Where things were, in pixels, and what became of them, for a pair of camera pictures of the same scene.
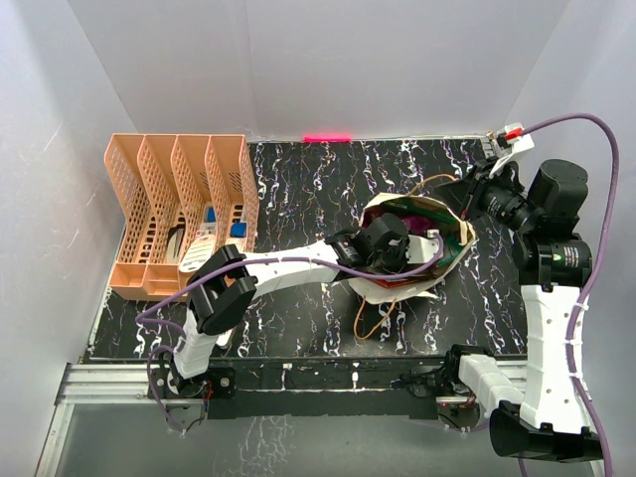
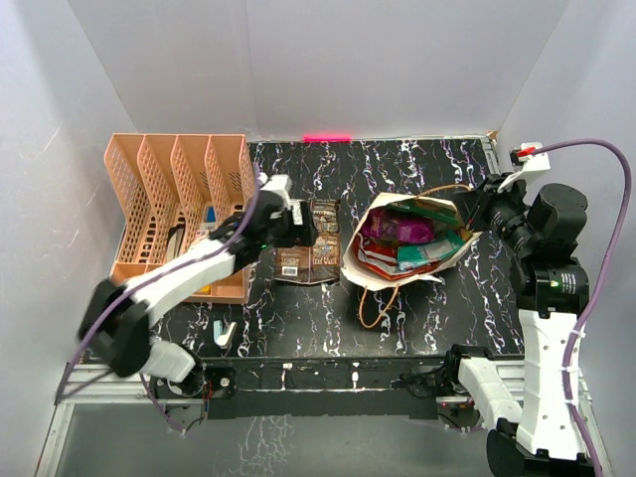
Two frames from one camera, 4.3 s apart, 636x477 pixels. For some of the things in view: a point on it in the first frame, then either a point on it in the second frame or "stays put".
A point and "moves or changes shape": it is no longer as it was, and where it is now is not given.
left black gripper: (401, 261) -> (299, 236)
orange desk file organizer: (186, 198) stays put
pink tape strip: (327, 138) stays put
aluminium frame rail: (110, 383) stays put
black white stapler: (175, 238) stays put
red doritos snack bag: (390, 283) moves or changes shape
